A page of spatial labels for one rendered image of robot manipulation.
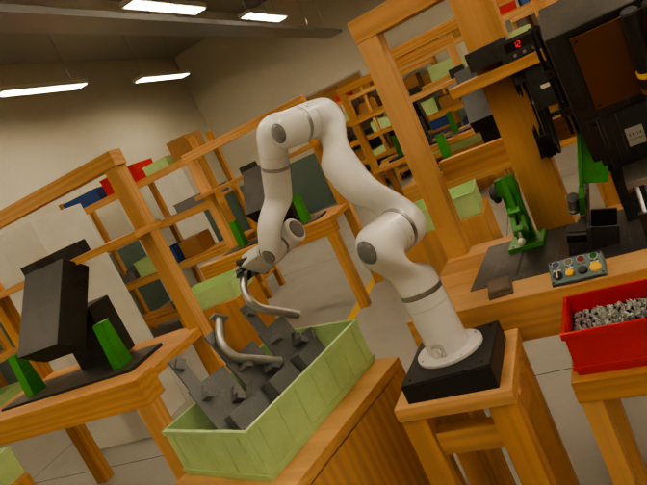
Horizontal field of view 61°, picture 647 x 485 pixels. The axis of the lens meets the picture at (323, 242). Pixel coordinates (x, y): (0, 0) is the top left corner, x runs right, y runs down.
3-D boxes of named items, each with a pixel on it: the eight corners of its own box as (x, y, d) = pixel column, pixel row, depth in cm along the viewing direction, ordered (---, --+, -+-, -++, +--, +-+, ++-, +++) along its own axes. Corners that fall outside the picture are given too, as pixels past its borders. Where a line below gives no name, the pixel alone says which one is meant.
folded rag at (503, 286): (514, 293, 172) (510, 285, 172) (489, 301, 175) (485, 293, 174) (512, 281, 181) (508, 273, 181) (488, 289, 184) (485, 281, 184)
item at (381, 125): (471, 154, 1086) (427, 45, 1046) (337, 206, 1209) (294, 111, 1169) (473, 149, 1134) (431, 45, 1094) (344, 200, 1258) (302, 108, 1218)
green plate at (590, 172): (609, 199, 169) (606, 130, 163) (579, 201, 173) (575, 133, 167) (608, 188, 179) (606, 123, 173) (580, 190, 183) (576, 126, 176)
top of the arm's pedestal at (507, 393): (517, 403, 135) (511, 390, 134) (399, 423, 149) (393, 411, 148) (523, 339, 162) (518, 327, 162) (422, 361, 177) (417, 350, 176)
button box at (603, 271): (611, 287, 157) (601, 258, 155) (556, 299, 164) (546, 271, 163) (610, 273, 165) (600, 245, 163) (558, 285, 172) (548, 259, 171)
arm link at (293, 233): (275, 265, 183) (288, 250, 190) (298, 245, 175) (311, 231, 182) (257, 246, 182) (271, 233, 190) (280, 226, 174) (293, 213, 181)
